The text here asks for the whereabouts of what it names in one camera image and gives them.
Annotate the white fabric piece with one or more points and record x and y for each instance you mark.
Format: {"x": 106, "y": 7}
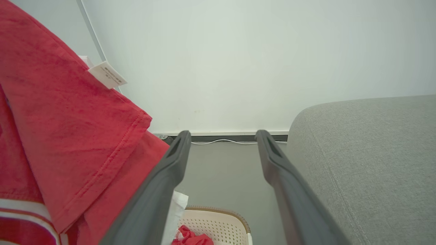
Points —
{"x": 176, "y": 211}

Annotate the grey fabric sofa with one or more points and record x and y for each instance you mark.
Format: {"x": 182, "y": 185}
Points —
{"x": 371, "y": 163}

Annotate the cream perforated laundry basket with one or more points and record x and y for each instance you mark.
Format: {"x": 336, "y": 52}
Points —
{"x": 219, "y": 224}

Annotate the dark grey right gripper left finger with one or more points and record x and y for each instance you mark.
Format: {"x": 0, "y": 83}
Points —
{"x": 155, "y": 200}

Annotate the red garment with white stripes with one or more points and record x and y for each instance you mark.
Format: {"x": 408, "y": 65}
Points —
{"x": 61, "y": 129}

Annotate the crumpled red clothing item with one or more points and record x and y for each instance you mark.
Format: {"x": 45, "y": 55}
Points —
{"x": 191, "y": 240}

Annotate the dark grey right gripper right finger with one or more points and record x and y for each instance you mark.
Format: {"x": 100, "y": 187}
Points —
{"x": 296, "y": 207}

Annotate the dark baseboard strip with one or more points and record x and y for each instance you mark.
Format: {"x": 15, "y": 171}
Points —
{"x": 211, "y": 137}

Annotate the grey partition frame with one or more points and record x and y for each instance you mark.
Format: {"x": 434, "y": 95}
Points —
{"x": 90, "y": 31}

